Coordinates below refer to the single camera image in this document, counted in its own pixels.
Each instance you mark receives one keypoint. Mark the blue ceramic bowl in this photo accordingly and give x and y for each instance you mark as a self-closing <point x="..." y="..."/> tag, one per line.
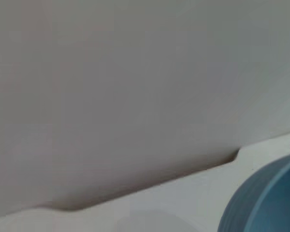
<point x="268" y="200"/>

